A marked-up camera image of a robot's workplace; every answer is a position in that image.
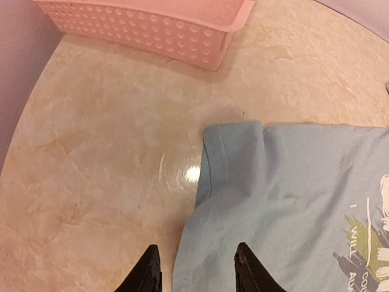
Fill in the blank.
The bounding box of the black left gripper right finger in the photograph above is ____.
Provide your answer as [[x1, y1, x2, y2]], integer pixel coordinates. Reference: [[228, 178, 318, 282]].
[[234, 242, 286, 292]]

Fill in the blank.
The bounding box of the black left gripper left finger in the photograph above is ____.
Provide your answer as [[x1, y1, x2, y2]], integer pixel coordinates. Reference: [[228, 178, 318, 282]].
[[114, 244, 161, 292]]

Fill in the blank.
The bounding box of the light blue printed t-shirt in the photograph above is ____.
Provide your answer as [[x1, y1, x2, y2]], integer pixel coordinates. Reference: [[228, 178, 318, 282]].
[[172, 121, 388, 291]]

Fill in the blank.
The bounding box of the pink plastic basket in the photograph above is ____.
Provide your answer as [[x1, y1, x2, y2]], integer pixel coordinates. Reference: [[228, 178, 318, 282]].
[[37, 1, 255, 71]]

